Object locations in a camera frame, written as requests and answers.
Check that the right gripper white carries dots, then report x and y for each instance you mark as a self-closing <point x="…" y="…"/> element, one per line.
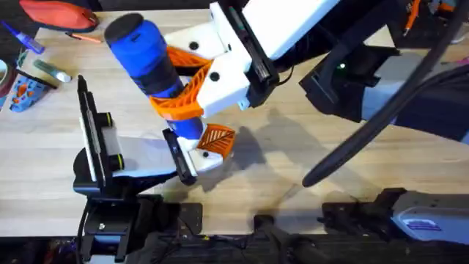
<point x="286" y="25"/>

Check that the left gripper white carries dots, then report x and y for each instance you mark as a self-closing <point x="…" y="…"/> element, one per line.
<point x="146" y="155"/>

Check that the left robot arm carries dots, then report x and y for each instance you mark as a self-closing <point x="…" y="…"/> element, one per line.
<point x="110" y="223"/>

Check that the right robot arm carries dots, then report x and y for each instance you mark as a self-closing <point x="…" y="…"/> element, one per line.
<point x="421" y="220"/>

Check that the left wrist black upright plate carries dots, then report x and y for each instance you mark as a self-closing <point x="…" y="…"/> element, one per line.
<point x="89" y="124"/>

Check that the orange pencil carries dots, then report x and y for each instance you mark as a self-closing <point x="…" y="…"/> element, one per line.
<point x="86" y="37"/>

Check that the grey green tube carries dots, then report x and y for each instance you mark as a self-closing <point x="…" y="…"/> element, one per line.
<point x="53" y="70"/>

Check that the red soft pouch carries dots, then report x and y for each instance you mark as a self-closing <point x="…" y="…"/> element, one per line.
<point x="58" y="14"/>

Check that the thin black stick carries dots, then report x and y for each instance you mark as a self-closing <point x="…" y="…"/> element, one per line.
<point x="38" y="79"/>

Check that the blue purple pen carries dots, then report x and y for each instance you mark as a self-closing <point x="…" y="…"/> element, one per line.
<point x="25" y="39"/>

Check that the blue toy with orange marks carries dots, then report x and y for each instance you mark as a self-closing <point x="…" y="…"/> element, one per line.
<point x="25" y="93"/>

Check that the tape roll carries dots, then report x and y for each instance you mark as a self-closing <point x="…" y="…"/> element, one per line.
<point x="5" y="82"/>

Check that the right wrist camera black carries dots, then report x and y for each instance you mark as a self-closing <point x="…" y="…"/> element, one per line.
<point x="329" y="84"/>

